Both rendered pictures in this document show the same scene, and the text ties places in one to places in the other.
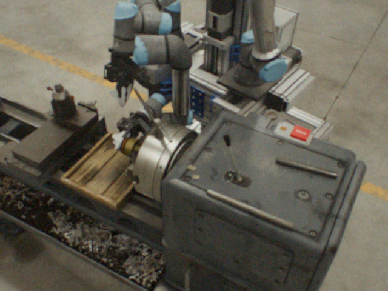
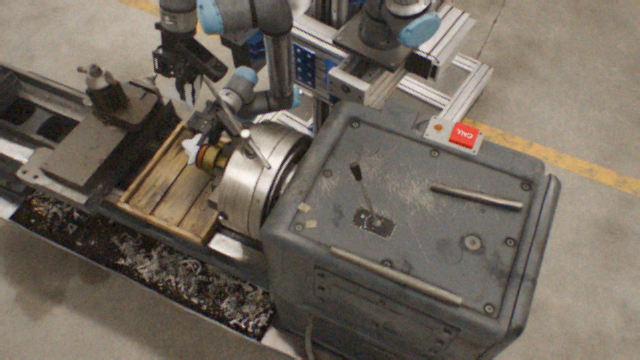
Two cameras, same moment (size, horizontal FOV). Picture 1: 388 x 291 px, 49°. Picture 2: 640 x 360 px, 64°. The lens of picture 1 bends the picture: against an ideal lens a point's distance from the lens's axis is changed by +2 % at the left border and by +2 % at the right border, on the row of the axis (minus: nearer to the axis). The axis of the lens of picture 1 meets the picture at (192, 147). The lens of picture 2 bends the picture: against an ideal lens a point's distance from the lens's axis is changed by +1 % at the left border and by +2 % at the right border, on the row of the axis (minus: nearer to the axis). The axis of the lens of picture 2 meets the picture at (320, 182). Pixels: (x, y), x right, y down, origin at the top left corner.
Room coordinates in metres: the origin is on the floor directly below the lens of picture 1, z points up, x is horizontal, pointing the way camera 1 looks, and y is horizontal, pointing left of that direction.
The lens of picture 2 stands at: (0.39, -0.01, 2.25)
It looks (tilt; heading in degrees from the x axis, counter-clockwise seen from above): 58 degrees down; 357
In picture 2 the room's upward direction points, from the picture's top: straight up
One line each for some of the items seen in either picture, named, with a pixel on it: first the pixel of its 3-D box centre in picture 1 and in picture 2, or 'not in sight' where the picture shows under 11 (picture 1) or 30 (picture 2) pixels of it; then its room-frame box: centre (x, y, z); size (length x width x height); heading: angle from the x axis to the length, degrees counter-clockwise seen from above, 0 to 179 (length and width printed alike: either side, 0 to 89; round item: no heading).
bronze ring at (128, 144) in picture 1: (134, 148); (216, 160); (1.21, 0.24, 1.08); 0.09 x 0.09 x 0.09; 63
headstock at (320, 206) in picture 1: (259, 200); (404, 233); (0.97, -0.25, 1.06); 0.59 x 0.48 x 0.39; 62
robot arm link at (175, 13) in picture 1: (167, 10); not in sight; (1.91, 0.14, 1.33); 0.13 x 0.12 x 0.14; 101
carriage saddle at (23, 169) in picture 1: (51, 137); (98, 138); (1.45, 0.68, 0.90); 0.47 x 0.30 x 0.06; 152
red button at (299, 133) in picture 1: (300, 134); (463, 136); (1.13, -0.39, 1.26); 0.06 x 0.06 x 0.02; 62
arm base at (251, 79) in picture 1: (251, 68); (383, 20); (1.61, -0.26, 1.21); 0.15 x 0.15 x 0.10
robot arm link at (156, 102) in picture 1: (153, 105); (240, 86); (1.48, 0.19, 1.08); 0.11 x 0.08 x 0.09; 152
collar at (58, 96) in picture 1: (60, 93); (97, 76); (1.49, 0.60, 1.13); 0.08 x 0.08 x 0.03
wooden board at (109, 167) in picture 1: (113, 167); (191, 180); (1.27, 0.36, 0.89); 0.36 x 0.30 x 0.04; 152
